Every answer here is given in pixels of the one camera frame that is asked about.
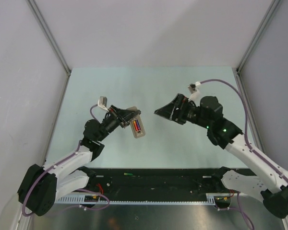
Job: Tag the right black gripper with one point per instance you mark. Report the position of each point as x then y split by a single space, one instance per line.
180 102

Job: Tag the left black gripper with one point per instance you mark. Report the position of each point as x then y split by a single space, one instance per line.
121 113

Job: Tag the red battery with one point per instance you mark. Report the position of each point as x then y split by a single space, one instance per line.
134 125

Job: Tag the white remote control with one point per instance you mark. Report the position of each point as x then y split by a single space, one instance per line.
140 133

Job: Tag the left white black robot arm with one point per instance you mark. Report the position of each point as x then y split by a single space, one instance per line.
43 185

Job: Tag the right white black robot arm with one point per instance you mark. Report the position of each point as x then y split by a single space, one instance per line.
269 185

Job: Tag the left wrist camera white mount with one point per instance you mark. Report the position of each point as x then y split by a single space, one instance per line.
102 103

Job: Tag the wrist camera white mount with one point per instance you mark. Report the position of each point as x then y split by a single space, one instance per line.
194 90
102 103

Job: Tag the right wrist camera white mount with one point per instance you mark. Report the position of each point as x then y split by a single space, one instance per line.
194 90

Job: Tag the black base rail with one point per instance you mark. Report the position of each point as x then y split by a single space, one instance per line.
160 185

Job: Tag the left aluminium frame post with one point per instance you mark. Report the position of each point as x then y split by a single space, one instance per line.
37 13

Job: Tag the aluminium frame post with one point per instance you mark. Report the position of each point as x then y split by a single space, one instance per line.
37 13
261 29

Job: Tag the right aluminium frame post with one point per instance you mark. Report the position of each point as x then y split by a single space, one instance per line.
261 29

